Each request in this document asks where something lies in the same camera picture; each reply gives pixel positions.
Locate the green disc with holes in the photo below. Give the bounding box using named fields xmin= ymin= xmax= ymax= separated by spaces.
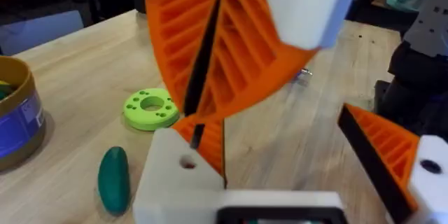
xmin=122 ymin=87 xmax=181 ymax=132

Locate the blue and tan toy tub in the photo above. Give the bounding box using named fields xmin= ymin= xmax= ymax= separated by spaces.
xmin=0 ymin=55 xmax=47 ymax=173

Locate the bare white left gripper left finger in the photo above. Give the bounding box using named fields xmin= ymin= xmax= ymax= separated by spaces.
xmin=132 ymin=127 xmax=225 ymax=224

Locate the grey chair back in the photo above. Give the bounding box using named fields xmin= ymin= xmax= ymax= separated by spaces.
xmin=0 ymin=9 xmax=85 ymax=57

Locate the small metal screw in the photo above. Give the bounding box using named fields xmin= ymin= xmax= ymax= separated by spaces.
xmin=290 ymin=67 xmax=314 ymax=87

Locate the finger of the white orange right gripper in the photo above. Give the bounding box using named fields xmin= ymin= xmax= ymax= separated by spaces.
xmin=194 ymin=0 xmax=365 ymax=119
xmin=130 ymin=0 xmax=225 ymax=117

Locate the white orange left gripper right finger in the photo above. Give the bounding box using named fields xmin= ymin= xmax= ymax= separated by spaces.
xmin=337 ymin=103 xmax=448 ymax=224

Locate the dark green vegetable toy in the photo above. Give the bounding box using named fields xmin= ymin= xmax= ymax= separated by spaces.
xmin=97 ymin=146 xmax=132 ymax=217

